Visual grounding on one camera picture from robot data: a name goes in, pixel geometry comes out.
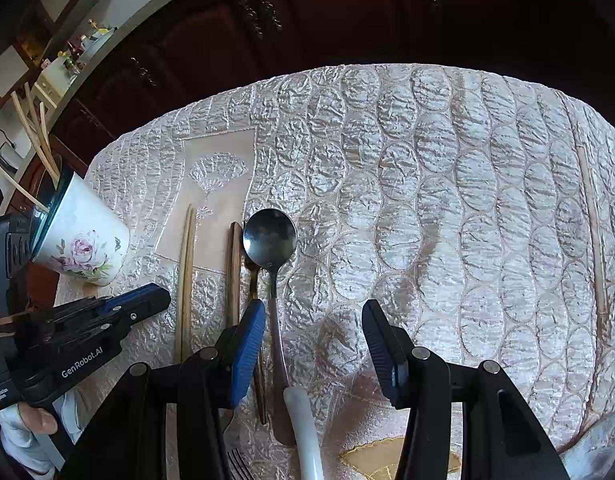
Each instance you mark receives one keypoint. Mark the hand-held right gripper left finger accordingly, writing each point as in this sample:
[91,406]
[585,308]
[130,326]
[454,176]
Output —
[247,355]

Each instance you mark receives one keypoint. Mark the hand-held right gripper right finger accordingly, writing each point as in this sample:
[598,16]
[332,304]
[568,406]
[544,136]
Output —
[385,350]

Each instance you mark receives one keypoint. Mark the cream microwave oven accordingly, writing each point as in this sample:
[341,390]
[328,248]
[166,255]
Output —
[52,85]

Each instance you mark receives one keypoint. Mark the grey stone kitchen countertop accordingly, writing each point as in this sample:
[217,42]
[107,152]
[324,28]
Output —
[114,46]

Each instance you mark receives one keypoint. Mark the person's left hand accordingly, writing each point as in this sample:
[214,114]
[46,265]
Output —
[37,419]

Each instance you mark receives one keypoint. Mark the white ceramic spoon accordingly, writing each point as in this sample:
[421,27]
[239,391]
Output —
[302,435]

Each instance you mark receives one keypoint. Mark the white floral teal-rimmed utensil holder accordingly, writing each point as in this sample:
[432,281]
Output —
[82,240]

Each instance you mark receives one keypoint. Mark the silver fork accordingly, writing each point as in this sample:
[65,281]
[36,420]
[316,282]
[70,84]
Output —
[239,465]

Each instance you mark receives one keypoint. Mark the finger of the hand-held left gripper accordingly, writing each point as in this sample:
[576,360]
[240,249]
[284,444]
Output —
[112,306]
[147,297]

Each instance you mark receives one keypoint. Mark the dark red wooden base cabinets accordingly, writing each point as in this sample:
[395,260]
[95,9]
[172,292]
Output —
[337,10]

